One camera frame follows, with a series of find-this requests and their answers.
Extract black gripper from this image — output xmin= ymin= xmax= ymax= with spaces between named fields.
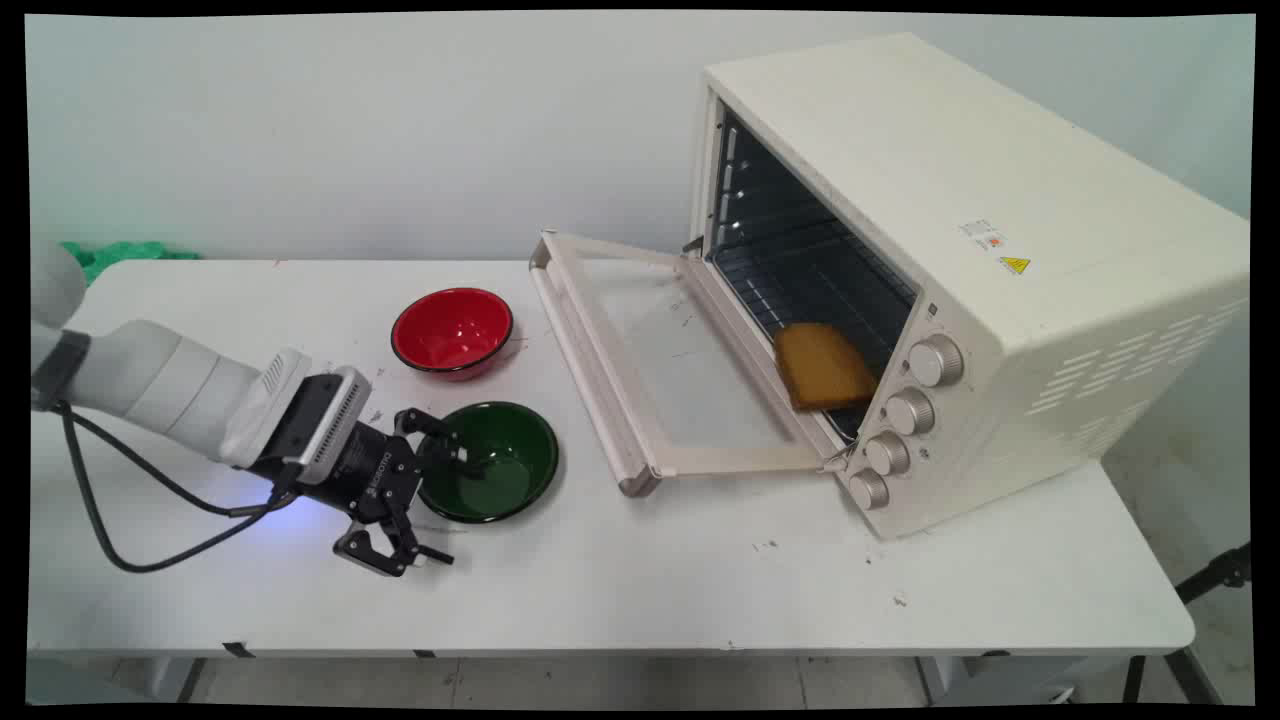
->
xmin=300 ymin=407 xmax=488 ymax=579

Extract green bowl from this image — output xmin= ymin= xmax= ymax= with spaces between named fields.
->
xmin=415 ymin=401 xmax=560 ymax=525

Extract red bowl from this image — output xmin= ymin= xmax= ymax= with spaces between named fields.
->
xmin=390 ymin=287 xmax=515 ymax=383

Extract glass oven door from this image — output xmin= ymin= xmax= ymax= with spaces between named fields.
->
xmin=529 ymin=231 xmax=853 ymax=498

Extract green cloth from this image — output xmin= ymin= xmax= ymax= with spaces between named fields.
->
xmin=60 ymin=240 xmax=203 ymax=287

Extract brown bread slice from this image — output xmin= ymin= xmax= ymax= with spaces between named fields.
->
xmin=773 ymin=322 xmax=879 ymax=413

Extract metal oven rack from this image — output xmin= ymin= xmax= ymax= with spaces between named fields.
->
xmin=712 ymin=218 xmax=918 ymax=441

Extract large silver oven knob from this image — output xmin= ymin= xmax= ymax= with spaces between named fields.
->
xmin=908 ymin=335 xmax=965 ymax=389

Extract cream toaster oven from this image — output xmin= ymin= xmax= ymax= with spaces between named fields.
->
xmin=685 ymin=32 xmax=1252 ymax=542

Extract black tripod leg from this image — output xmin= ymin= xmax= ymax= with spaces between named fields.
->
xmin=1120 ymin=540 xmax=1253 ymax=705

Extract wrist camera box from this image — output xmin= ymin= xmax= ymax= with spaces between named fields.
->
xmin=262 ymin=366 xmax=373 ymax=488

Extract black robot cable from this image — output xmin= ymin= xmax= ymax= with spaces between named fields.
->
xmin=50 ymin=400 xmax=303 ymax=575

